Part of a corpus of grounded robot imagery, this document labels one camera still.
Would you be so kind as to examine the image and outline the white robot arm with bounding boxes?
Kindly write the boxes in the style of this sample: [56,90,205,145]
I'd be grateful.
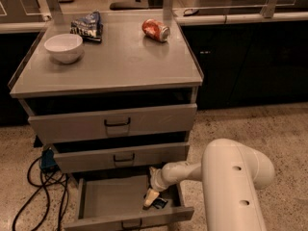
[143,139,275,231]

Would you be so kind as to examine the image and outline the red soda can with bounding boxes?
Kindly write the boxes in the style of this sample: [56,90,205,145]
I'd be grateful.
[141,19,170,42]

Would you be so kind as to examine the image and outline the blue chip bag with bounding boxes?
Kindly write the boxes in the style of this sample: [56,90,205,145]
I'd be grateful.
[70,11,103,42]

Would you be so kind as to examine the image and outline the blue power box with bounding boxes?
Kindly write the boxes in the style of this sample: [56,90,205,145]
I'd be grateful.
[39,149,59,173]

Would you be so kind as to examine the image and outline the grey drawer cabinet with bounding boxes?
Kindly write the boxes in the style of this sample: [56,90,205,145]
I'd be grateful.
[11,11,203,175]

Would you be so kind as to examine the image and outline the grey drawer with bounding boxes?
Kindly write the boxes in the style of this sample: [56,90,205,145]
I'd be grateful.
[64,167,193,231]
[29,104,197,144]
[54,142,190,173]

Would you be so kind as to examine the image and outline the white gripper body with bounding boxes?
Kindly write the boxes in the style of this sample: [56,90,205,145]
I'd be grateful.
[149,167,168,192]

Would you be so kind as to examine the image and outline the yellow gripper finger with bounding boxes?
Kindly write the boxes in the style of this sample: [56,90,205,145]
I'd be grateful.
[143,189,160,208]

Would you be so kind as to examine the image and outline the white ceramic bowl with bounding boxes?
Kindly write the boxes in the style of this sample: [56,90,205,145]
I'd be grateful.
[44,34,83,64]

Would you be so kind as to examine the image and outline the blueberry rxbar wrapper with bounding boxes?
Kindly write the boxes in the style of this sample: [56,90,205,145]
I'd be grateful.
[151,197,167,209]

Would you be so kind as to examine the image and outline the grey top drawer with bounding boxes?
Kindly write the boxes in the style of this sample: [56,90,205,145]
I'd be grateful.
[29,104,197,144]

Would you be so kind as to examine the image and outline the grey bottom drawer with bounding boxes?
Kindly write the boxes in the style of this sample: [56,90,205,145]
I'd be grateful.
[64,167,193,231]

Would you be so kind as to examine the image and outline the grey middle drawer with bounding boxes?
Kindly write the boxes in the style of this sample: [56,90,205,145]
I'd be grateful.
[54,142,190,173]

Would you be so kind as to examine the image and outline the dark lower cabinets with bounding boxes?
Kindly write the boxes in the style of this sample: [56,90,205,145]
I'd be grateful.
[9,20,307,116]

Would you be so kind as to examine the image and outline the black floor cables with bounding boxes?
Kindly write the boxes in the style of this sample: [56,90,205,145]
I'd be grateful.
[12,156,71,231]

